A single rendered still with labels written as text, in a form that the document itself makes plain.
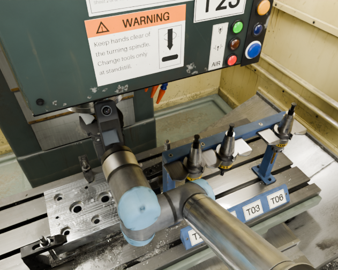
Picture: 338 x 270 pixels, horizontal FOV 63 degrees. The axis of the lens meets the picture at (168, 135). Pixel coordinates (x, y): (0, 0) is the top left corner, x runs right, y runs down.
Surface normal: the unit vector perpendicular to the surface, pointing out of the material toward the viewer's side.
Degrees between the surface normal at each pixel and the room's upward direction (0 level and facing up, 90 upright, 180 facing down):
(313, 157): 24
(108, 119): 61
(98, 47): 90
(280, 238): 8
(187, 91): 90
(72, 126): 90
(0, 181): 0
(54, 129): 90
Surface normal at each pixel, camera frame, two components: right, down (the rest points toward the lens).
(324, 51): -0.91, 0.29
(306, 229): -0.37, -0.55
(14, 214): 0.00, -0.73
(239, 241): -0.48, -0.80
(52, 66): 0.42, 0.63
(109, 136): 0.35, 0.19
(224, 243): -0.83, -0.36
